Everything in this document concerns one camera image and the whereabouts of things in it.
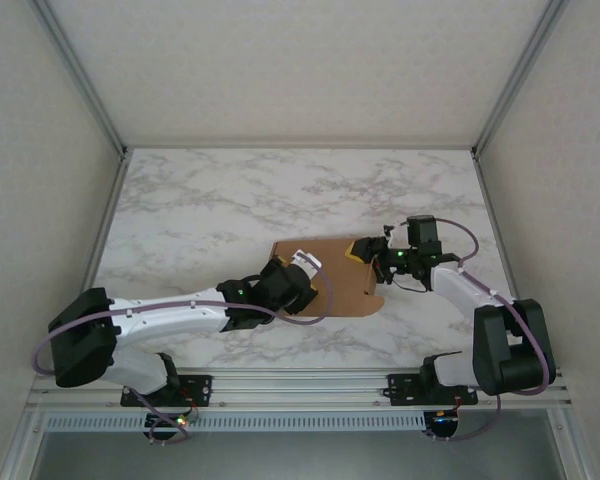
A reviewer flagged grey slotted cable duct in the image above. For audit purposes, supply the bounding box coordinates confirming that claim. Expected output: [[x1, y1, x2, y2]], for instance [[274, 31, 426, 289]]
[[44, 412, 429, 432]]

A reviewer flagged aluminium table end rail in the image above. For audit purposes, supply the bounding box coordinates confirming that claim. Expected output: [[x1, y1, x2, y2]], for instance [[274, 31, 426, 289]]
[[123, 143, 477, 151]]

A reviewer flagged electronics board with lights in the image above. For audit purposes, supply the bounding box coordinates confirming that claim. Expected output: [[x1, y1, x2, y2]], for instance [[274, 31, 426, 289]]
[[144, 412, 189, 430], [426, 409, 462, 437]]

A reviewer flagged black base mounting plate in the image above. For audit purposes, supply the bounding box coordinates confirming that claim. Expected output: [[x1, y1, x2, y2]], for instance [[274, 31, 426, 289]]
[[387, 372, 480, 406], [119, 374, 214, 407]]

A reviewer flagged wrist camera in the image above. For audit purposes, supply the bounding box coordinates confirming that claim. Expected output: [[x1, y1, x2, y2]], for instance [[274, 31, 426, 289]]
[[285, 248, 324, 277], [382, 221, 410, 247]]

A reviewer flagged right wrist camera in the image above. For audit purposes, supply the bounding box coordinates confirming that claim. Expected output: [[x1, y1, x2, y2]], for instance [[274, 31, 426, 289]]
[[382, 221, 410, 247]]

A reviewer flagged aluminium frame post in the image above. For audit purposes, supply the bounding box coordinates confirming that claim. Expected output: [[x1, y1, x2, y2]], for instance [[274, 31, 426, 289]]
[[28, 0, 130, 157], [471, 0, 572, 157]]

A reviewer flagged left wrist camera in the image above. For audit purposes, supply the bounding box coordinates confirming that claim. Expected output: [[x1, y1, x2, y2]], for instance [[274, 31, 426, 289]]
[[285, 248, 324, 277]]

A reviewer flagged wide aluminium base rail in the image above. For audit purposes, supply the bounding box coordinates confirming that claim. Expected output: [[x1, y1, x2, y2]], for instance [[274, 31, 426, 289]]
[[22, 368, 574, 414]]

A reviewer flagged aluminium table side rail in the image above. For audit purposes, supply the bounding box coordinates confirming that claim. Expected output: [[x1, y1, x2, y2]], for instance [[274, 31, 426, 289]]
[[472, 149, 540, 369], [54, 149, 132, 372]]

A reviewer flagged brown cardboard box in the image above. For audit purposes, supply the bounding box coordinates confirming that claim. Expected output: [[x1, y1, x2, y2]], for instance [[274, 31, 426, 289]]
[[269, 237, 385, 320]]

